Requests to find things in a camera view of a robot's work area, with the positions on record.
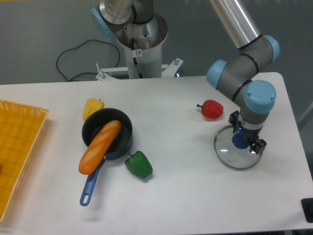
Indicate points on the red toy bell pepper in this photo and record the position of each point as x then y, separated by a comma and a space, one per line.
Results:
211, 109

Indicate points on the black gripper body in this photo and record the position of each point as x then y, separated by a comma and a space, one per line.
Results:
246, 129

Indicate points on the glass lid blue knob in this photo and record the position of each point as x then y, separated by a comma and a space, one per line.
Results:
233, 150

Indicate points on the green toy bell pepper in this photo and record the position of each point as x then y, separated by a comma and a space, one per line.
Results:
139, 165

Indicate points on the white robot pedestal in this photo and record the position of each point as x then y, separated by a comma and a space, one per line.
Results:
142, 45

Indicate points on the dark pot blue handle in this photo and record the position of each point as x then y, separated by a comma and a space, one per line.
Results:
119, 147

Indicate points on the orange toy baguette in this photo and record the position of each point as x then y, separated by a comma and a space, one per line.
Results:
99, 146

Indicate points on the orange plastic basket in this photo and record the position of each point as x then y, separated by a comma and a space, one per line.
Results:
20, 125

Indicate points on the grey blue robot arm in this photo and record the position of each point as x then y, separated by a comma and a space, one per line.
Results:
234, 79

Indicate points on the white metal base frame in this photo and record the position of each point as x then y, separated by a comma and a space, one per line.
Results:
168, 71

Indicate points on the black object table corner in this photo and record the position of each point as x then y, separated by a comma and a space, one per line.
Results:
307, 206

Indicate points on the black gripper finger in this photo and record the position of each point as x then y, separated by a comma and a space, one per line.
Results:
256, 145

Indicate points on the yellow toy bell pepper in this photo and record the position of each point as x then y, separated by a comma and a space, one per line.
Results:
91, 106

